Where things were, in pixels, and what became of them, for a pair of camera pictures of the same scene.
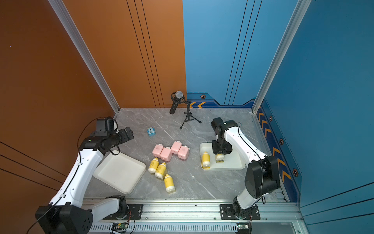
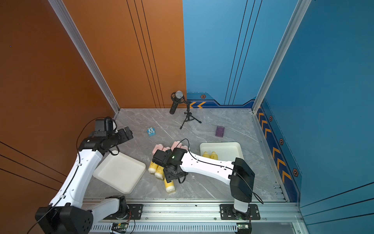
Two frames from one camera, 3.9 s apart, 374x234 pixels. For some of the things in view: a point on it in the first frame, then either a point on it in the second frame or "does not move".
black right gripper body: (220, 146) -> (170, 176)
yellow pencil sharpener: (154, 165) does not move
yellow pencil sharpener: (169, 184) does not move
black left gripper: (125, 137) does not move
